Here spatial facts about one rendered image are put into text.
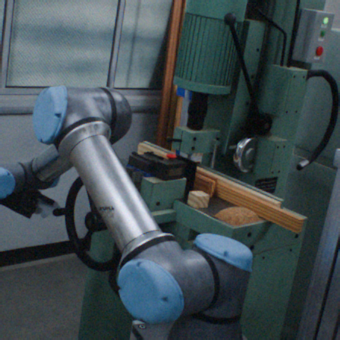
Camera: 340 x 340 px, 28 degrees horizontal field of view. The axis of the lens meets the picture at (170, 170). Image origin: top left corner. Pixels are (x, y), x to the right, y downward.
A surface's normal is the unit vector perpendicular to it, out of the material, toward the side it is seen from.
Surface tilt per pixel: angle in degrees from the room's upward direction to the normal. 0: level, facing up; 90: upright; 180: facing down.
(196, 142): 90
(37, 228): 90
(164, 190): 90
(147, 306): 94
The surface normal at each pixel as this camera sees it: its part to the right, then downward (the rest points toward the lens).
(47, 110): -0.79, -0.04
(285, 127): 0.68, 0.31
